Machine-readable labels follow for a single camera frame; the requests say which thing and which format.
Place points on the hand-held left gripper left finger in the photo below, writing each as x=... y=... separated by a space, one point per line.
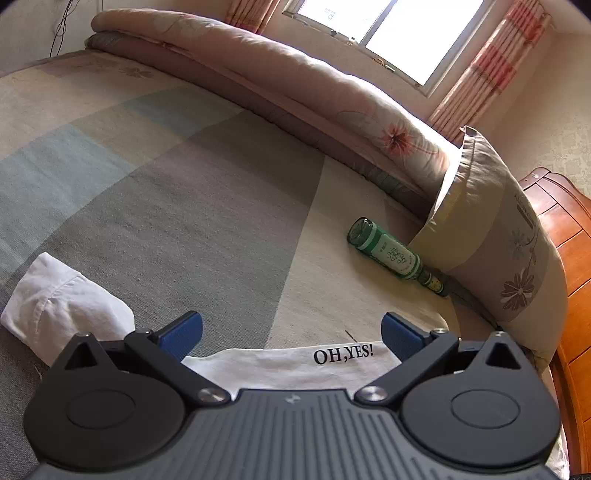
x=182 y=334

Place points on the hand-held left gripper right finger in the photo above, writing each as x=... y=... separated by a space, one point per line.
x=401 y=334

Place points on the white printed t-shirt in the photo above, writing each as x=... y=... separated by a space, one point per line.
x=60 y=300

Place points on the green glass bottle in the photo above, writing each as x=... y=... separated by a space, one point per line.
x=388 y=251

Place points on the floral patchwork pillow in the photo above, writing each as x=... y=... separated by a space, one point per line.
x=498 y=240

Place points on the wooden headboard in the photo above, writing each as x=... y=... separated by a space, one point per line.
x=572 y=258

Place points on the folded pink floral quilt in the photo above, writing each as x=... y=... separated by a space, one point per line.
x=277 y=78

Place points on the pink striped curtain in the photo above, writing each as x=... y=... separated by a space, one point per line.
x=494 y=69
x=251 y=14

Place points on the window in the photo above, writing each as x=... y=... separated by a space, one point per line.
x=392 y=32

